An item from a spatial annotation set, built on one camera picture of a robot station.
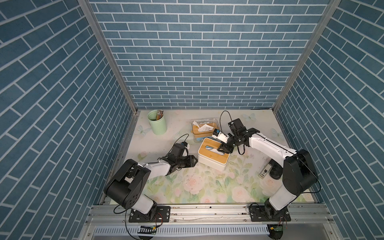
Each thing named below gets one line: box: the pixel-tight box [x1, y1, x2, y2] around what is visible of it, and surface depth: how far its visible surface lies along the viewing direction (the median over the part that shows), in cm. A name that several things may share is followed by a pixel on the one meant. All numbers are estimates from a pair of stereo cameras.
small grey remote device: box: [258, 163, 272, 180], surface depth 86 cm
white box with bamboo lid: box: [197, 137, 230, 171], surface depth 86 cm
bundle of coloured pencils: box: [156, 109, 164, 120], surface depth 98 cm
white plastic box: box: [197, 143, 230, 171], surface depth 86 cm
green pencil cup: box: [147, 109, 167, 136], surface depth 102 cm
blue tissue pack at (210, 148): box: [205, 145, 225, 156], surface depth 88 cm
